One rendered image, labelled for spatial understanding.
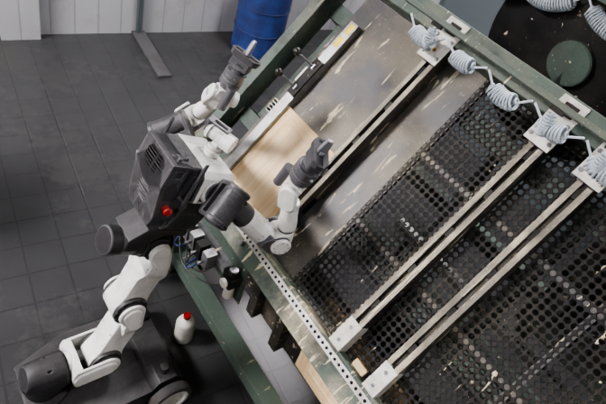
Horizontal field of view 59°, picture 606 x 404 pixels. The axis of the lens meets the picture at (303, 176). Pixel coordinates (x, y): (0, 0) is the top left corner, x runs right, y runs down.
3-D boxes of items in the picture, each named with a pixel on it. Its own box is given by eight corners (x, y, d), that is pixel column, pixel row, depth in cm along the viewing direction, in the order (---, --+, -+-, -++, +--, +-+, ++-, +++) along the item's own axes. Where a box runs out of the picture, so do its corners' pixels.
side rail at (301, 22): (200, 149, 271) (187, 142, 262) (350, -19, 254) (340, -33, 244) (206, 156, 268) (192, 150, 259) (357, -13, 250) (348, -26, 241)
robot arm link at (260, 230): (269, 262, 199) (236, 235, 184) (261, 236, 208) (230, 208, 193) (295, 248, 197) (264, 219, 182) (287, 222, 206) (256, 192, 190)
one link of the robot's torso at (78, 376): (73, 392, 228) (73, 377, 220) (59, 354, 239) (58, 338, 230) (121, 371, 240) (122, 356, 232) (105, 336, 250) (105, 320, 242)
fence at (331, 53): (216, 178, 253) (211, 175, 250) (354, 25, 238) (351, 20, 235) (222, 184, 250) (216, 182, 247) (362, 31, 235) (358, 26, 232)
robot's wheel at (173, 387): (150, 422, 247) (154, 401, 235) (145, 413, 250) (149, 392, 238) (188, 403, 259) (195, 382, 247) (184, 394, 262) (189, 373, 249)
